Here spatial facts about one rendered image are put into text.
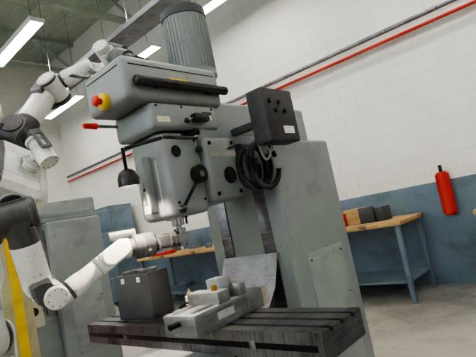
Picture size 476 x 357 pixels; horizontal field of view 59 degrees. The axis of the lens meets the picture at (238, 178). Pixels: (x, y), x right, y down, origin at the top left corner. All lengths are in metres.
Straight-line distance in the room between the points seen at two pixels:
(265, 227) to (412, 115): 3.96
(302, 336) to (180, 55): 1.21
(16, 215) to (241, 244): 0.96
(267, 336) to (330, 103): 4.96
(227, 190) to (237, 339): 0.59
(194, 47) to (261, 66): 4.93
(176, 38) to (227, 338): 1.21
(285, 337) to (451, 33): 4.71
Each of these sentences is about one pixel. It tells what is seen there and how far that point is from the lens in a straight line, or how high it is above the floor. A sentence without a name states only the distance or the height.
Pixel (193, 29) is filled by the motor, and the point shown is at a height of 2.08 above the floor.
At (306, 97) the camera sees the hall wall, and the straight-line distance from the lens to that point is 6.22.
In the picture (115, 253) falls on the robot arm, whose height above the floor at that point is 1.23.
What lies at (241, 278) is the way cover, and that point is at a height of 1.00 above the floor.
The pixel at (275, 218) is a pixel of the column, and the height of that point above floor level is 1.23.
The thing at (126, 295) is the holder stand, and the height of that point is 1.03.
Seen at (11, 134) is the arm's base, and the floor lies 1.72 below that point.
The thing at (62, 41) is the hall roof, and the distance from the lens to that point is 11.33.
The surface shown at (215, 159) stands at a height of 1.51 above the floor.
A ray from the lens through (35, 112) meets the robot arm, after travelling 1.84.
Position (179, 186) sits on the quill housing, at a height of 1.42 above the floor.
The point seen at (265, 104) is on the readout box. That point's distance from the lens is 1.59.
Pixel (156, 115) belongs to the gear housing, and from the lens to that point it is 1.54.
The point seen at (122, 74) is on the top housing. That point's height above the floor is 1.82.
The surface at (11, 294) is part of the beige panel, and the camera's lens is 3.16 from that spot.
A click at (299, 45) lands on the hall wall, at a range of 6.41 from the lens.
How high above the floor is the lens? 1.27
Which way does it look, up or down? 5 degrees up
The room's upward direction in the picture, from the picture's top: 12 degrees counter-clockwise
